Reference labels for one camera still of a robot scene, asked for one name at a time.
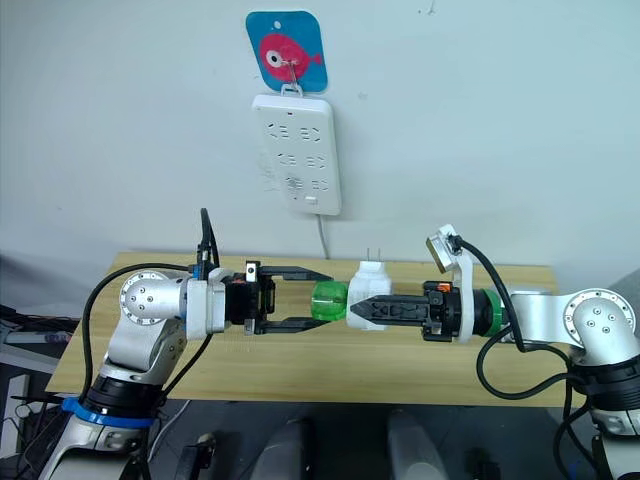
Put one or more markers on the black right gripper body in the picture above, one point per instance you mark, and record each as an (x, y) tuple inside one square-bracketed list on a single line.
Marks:
[(440, 315)]

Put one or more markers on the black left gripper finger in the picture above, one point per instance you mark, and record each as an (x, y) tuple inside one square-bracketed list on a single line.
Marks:
[(295, 273), (290, 325)]

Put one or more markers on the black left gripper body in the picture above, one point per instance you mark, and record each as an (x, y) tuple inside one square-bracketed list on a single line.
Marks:
[(240, 305)]

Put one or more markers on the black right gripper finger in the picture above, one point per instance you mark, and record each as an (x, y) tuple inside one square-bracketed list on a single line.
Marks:
[(395, 309)]

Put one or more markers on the white mosquito repellent heater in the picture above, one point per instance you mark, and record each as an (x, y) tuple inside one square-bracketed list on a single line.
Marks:
[(370, 282)]

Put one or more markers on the green liquid bottle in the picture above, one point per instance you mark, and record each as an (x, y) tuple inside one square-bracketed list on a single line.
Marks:
[(327, 300)]

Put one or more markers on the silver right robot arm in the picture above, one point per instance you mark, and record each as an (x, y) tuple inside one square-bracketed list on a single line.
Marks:
[(595, 315)]

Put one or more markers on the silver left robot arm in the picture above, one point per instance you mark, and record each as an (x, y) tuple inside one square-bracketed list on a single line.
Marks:
[(145, 300)]

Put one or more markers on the white power strip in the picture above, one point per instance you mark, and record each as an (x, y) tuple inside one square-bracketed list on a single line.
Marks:
[(300, 150)]

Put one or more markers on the grey rounded shape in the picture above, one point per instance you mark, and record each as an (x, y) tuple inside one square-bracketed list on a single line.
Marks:
[(412, 447), (285, 450)]

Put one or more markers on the black rounded shape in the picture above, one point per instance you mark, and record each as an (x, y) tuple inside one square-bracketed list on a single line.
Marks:
[(197, 457)]

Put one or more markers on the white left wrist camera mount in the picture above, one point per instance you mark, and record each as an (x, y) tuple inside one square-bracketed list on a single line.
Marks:
[(205, 310)]

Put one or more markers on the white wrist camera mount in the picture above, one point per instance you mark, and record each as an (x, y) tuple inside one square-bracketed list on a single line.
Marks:
[(465, 280), (205, 310)]

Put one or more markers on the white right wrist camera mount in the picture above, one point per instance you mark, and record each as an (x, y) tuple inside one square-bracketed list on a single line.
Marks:
[(465, 280)]

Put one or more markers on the blue fish wall hook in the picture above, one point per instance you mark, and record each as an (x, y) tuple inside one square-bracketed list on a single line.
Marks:
[(287, 45)]

